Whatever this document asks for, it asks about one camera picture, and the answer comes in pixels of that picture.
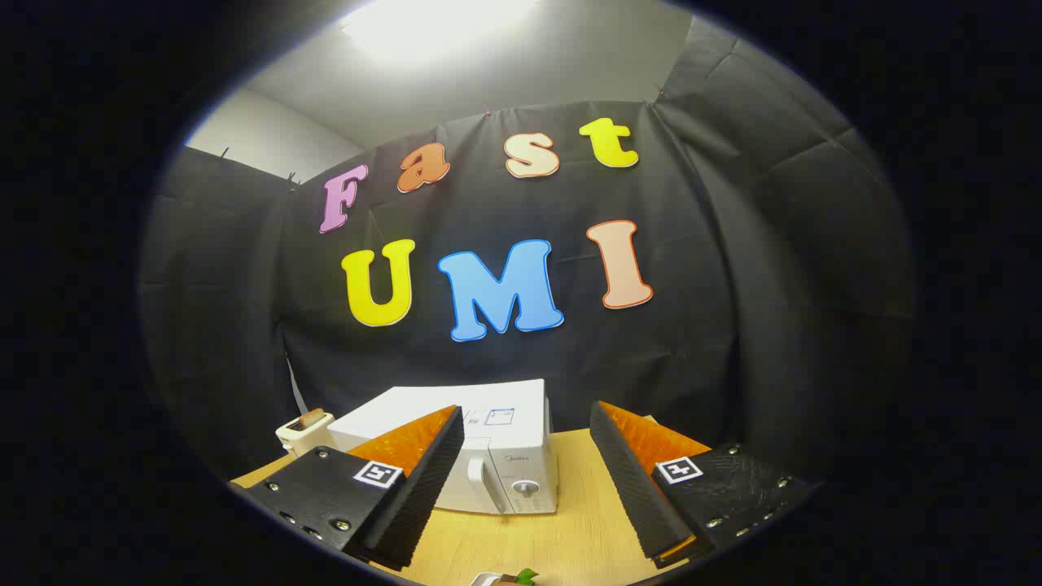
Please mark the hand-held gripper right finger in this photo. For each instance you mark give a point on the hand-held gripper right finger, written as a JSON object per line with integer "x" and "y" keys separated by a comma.
{"x": 635, "y": 496}

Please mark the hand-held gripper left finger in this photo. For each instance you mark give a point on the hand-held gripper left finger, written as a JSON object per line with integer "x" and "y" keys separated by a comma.
{"x": 423, "y": 496}

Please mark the white microwave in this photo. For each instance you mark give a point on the white microwave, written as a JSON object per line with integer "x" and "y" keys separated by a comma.
{"x": 521, "y": 423}

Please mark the brown bread lettuce sandwich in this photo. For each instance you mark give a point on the brown bread lettuce sandwich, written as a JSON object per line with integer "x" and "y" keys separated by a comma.
{"x": 525, "y": 579}

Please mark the bread slice in toaster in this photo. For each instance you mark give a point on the bread slice in toaster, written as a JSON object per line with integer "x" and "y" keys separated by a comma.
{"x": 312, "y": 418}

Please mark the white toaster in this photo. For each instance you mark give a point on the white toaster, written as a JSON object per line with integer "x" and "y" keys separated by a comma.
{"x": 297, "y": 439}

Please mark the black backdrop cloth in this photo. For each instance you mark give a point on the black backdrop cloth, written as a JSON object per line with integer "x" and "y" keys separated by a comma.
{"x": 733, "y": 285}

